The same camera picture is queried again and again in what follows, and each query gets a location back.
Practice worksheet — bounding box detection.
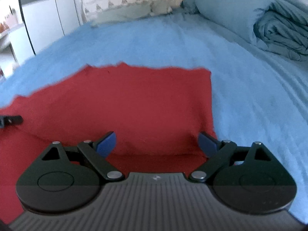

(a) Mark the red knit sweater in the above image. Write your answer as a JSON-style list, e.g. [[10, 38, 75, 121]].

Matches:
[[1, 63, 214, 223]]

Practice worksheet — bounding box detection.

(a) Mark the blue bed sheet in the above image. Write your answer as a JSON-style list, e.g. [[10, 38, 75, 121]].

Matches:
[[1, 13, 307, 222]]

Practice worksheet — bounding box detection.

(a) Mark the white shelf unit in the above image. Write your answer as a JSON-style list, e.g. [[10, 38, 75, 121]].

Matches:
[[1, 7, 34, 82]]

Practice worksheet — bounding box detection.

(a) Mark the white grey wardrobe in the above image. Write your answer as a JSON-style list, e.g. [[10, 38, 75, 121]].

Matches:
[[19, 0, 80, 54]]

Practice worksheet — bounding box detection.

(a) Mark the folded teal blue duvet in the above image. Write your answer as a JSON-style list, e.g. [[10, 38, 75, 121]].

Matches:
[[181, 0, 307, 62]]

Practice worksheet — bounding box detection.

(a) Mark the grey-green pillow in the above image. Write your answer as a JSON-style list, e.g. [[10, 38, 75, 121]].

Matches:
[[91, 0, 182, 27]]

